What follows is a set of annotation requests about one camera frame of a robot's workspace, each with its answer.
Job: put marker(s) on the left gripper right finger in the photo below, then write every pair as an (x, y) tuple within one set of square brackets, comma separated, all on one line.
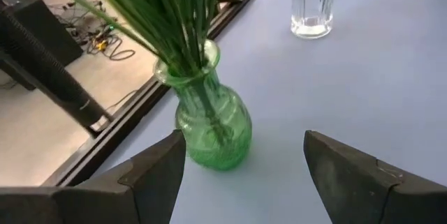
[(366, 189)]

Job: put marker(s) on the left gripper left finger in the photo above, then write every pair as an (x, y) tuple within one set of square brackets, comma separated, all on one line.
[(104, 199)]

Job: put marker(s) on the clear ribbed glass vase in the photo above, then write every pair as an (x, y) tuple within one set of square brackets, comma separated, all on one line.
[(314, 7)]

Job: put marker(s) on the green glass vase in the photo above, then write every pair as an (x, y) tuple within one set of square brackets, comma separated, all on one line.
[(216, 130)]

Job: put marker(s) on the blue-grey table mat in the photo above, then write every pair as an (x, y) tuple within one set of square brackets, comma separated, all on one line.
[(314, 95)]

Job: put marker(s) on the black box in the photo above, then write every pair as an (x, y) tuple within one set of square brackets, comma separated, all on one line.
[(45, 32)]

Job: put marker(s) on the black aluminium table frame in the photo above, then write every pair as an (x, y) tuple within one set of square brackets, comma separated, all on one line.
[(129, 126)]

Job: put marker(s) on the black round post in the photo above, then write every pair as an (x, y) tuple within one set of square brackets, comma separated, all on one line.
[(52, 70)]

